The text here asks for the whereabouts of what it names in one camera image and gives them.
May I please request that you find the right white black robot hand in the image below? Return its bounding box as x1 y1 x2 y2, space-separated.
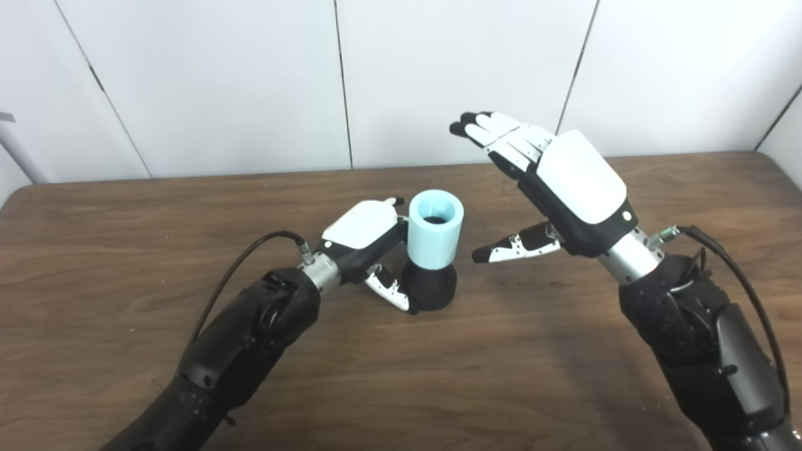
449 111 640 264

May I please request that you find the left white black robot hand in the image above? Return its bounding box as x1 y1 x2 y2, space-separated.
313 197 419 315

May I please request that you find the light-blue hose piece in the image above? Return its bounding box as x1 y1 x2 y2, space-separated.
407 190 465 271

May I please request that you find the black funnel-shaped nozzle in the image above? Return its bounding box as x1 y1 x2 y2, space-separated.
401 214 458 313

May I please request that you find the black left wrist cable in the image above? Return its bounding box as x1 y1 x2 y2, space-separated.
191 231 314 342

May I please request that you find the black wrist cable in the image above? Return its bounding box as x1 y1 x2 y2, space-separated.
648 225 791 417
191 231 314 342

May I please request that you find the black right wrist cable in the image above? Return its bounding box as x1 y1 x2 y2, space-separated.
648 225 791 417

